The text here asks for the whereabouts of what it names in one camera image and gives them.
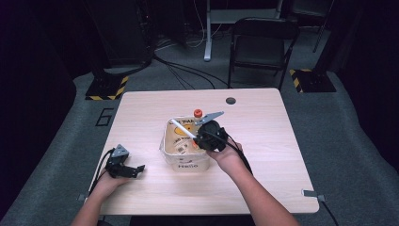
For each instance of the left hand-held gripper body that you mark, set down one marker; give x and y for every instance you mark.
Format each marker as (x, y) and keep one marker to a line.
(116, 164)

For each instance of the person's right hand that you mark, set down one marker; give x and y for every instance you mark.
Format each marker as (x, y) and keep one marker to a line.
(227, 159)

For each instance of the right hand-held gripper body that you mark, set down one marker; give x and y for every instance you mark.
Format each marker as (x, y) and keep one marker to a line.
(213, 135)

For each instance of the person's left hand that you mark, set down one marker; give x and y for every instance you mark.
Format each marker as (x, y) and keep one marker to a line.
(108, 184)

